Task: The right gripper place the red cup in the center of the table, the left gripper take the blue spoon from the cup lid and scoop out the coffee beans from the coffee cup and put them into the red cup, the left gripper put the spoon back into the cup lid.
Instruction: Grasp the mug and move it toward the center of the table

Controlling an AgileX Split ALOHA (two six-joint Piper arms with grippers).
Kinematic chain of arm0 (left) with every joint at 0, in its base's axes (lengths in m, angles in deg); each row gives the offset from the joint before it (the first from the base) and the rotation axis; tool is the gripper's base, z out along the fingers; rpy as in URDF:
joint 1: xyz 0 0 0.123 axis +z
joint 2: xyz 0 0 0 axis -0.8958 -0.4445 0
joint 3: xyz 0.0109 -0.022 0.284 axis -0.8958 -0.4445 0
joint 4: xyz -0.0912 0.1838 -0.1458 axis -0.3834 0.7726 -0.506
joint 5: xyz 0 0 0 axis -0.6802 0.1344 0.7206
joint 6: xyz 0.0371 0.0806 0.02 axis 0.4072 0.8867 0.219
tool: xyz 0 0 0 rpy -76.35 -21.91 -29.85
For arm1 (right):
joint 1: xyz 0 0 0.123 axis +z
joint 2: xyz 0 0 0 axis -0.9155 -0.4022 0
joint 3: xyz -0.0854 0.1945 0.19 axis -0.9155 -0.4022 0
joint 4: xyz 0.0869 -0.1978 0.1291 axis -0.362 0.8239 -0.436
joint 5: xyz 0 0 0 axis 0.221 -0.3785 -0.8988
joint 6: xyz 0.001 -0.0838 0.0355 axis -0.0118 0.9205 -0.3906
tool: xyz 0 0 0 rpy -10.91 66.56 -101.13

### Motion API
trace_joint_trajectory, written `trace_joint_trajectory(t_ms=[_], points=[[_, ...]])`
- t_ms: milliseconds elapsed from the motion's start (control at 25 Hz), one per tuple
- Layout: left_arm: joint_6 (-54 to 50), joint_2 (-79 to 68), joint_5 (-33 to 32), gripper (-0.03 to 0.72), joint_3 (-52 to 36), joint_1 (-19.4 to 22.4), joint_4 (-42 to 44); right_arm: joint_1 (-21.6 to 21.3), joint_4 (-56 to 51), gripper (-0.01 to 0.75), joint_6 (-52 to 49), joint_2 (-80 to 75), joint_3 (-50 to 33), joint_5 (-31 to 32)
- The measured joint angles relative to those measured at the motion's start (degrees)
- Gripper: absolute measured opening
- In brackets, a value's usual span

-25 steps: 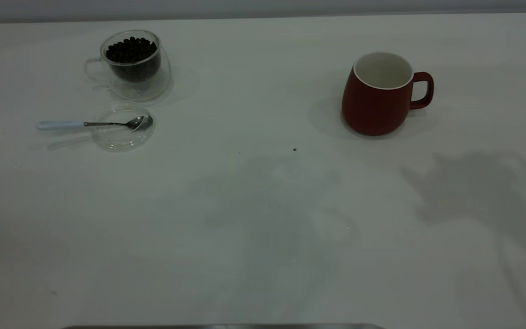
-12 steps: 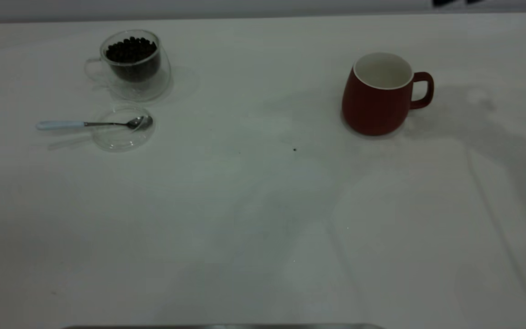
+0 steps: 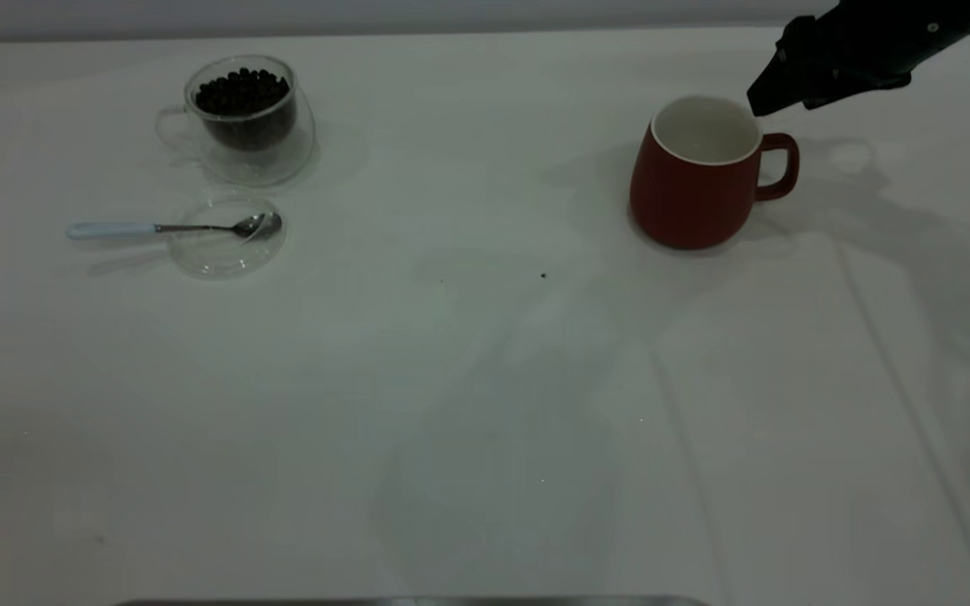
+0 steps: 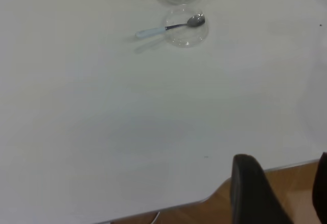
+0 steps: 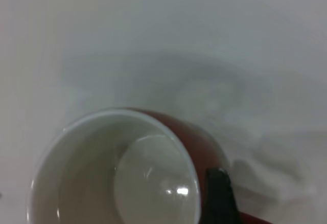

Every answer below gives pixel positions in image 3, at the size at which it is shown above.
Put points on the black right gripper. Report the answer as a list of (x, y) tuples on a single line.
[(898, 34)]

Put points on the coffee beans pile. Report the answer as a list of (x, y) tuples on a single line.
[(242, 105)]

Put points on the clear double-walled glass cup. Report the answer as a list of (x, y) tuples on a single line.
[(270, 164)]

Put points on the clear round glass lid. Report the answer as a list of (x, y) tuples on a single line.
[(224, 257)]

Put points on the red ceramic mug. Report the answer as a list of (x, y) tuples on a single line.
[(687, 202)]

